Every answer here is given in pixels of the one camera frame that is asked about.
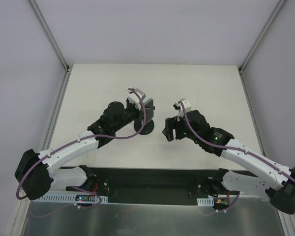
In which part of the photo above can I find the white cable duct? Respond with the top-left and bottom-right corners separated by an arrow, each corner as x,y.
197,197 -> 214,207
34,193 -> 108,204

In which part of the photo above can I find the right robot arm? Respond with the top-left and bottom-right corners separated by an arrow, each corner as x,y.
162,110 -> 295,215

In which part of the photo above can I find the right white cable duct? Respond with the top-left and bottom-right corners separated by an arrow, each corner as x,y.
197,197 -> 214,207

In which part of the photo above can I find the black phone stand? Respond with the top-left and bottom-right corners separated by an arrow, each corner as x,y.
133,119 -> 155,135

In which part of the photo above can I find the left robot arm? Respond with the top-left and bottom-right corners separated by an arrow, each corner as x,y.
14,93 -> 155,200

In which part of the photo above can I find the right aluminium frame post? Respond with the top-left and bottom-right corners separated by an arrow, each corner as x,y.
238,0 -> 288,74

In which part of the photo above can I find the left aluminium frame post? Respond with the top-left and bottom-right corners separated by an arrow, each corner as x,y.
28,0 -> 70,72

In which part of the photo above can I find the aluminium frame post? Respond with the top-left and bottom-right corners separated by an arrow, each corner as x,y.
28,0 -> 70,72
238,0 -> 288,74

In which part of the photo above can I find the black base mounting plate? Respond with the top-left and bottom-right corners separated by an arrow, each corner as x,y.
79,168 -> 237,206

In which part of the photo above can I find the left white cable duct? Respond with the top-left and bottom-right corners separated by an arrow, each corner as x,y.
34,193 -> 108,204

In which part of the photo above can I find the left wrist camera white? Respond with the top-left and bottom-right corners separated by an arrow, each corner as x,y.
127,87 -> 146,111

